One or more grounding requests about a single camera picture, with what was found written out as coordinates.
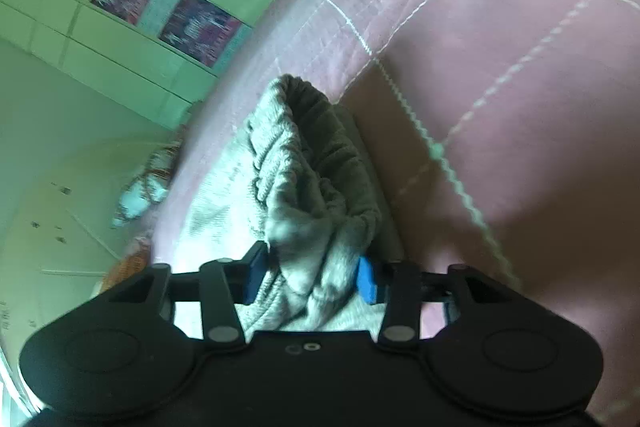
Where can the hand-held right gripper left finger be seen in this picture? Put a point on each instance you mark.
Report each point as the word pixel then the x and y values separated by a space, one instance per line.
pixel 257 277

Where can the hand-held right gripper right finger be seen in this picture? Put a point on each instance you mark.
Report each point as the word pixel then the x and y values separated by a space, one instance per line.
pixel 367 282

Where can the grey pants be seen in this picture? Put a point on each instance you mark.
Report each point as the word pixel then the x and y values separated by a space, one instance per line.
pixel 310 187

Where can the orange cloth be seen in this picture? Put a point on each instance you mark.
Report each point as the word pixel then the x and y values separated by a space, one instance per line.
pixel 130 264

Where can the patterned pillow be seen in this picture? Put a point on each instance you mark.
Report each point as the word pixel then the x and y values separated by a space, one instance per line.
pixel 145 187

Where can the pink bed sheet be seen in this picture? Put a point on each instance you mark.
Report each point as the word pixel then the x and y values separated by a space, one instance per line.
pixel 525 82

